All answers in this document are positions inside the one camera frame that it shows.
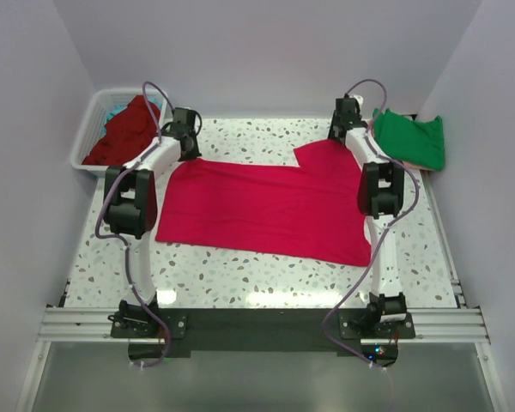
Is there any pink red t-shirt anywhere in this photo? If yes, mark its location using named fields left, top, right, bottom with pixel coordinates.
left=155, top=140, right=372, bottom=267

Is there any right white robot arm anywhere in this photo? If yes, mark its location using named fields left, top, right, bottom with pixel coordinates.
left=328, top=94, right=407, bottom=339

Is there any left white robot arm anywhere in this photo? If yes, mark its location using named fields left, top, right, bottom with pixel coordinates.
left=94, top=107, right=202, bottom=339

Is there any folded peach t-shirt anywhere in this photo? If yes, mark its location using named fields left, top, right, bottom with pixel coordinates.
left=370, top=126, right=434, bottom=172

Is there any dark red t-shirt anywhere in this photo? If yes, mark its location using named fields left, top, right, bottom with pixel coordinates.
left=82, top=95, right=156, bottom=167

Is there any folded green t-shirt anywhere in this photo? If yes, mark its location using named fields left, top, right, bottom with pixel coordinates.
left=373, top=108, right=445, bottom=172

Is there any white plastic laundry basket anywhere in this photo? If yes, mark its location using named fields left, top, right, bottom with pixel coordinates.
left=70, top=88, right=167, bottom=178

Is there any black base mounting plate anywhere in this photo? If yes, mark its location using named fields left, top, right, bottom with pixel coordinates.
left=108, top=307, right=416, bottom=366

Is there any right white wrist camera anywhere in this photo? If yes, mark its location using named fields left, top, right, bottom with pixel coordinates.
left=353, top=94, right=364, bottom=106

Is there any aluminium rail frame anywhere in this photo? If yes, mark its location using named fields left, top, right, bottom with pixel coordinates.
left=15, top=179, right=510, bottom=412

